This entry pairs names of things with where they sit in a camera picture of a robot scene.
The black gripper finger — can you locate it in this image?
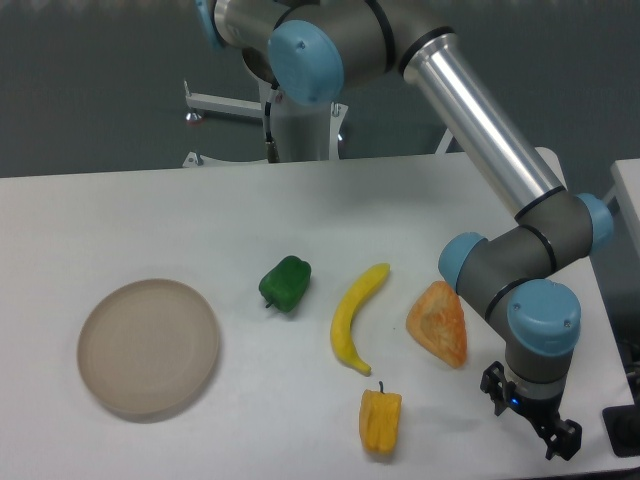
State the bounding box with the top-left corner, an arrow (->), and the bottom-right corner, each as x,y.
530,417 -> 582,461
480,361 -> 514,416

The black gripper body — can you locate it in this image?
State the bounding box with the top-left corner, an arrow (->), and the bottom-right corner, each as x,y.
502,375 -> 566,436

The green bell pepper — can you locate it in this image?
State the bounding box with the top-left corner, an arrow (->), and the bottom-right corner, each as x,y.
258,255 -> 312,313

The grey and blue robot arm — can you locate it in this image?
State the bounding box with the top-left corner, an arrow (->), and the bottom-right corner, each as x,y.
196,1 -> 613,459

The yellow bell pepper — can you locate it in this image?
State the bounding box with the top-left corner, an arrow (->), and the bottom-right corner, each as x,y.
359,381 -> 402,455

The black device at table edge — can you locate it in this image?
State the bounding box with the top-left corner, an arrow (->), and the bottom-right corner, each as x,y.
602,405 -> 639,458

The orange triangular pastry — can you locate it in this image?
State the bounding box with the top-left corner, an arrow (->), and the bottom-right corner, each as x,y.
406,281 -> 467,369

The yellow banana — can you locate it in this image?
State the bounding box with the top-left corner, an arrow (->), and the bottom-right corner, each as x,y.
330,263 -> 391,376

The white side table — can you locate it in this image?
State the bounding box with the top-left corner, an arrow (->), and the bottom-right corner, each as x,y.
578,159 -> 639,252

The beige round plate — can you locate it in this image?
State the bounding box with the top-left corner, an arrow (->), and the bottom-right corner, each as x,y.
76,279 -> 221,423

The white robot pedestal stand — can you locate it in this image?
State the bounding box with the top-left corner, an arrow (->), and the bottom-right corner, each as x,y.
184,49 -> 454,163

